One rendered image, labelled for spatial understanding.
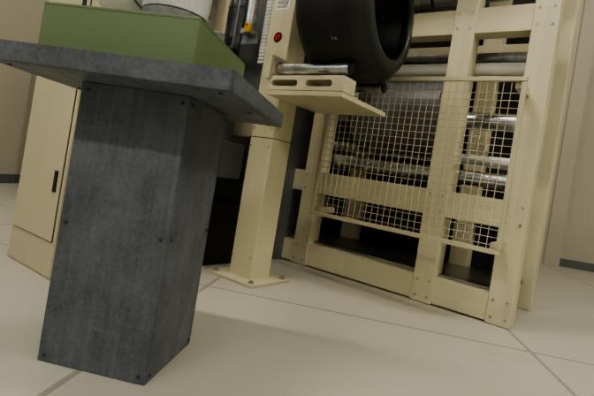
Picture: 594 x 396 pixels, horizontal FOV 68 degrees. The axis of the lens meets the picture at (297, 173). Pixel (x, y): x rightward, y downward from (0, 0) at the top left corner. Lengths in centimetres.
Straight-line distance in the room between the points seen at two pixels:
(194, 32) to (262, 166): 108
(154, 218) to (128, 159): 14
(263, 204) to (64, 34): 113
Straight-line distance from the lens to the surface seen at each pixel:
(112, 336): 107
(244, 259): 197
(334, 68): 170
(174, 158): 96
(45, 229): 178
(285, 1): 207
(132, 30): 98
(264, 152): 192
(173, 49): 93
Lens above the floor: 48
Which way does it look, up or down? level
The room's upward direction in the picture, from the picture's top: 9 degrees clockwise
